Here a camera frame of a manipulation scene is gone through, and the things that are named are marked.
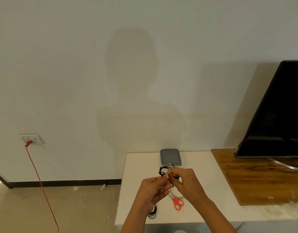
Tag person's left hand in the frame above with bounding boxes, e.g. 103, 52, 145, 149
136, 175, 173, 216

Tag silver television stand leg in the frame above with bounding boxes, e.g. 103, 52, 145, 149
267, 157, 298, 173

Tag black earphone cable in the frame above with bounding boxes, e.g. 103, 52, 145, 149
158, 163, 181, 183

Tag red scissors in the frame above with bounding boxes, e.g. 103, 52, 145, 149
172, 197, 185, 211

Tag person's right hand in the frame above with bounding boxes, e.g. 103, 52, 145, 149
166, 167, 214, 208

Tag clear tape roll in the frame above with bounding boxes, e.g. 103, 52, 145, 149
167, 187, 184, 200

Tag white wall socket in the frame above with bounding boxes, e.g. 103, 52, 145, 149
18, 133, 45, 145

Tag red power cable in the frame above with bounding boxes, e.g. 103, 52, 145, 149
24, 140, 60, 233

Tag black television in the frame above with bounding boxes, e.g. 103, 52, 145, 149
234, 60, 298, 159

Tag wooden board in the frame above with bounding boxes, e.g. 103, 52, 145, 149
211, 148, 298, 206

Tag grey lidded container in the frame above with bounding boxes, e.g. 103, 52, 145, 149
160, 149, 183, 168

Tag black earphones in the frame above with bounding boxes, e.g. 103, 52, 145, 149
147, 204, 158, 219

